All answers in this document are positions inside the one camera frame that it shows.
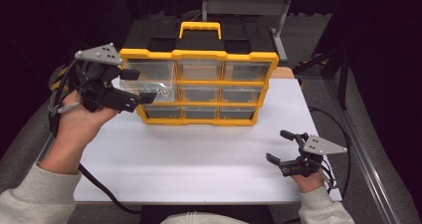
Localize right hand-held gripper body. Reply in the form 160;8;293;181
280;134;349;178

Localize yellow black striped tape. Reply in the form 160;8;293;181
49;66;72;93

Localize aluminium rail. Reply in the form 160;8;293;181
33;132;56;165
321;77;401;224

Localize set of clear organizer drawers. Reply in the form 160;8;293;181
142;60;272;120

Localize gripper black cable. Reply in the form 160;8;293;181
47;59;144;216
308;106;353;199

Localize single clear plastic drawer bin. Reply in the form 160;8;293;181
118;59;179;104

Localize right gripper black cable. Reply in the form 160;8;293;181
308;106;353;199

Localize yellow black organizer case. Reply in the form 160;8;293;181
117;20;281;127

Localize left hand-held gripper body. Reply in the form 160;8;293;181
74;43;143;114

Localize grey metal stand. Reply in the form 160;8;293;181
201;0;294;63

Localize person's left hand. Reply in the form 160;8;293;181
56;90;120;144

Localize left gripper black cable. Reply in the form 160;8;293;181
47;59;144;216

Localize black tripod stand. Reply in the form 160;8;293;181
293;46;350;112

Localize person's right hand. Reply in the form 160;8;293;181
291;171;326;194

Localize person's grey hoodie torso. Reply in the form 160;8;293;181
160;210;254;224

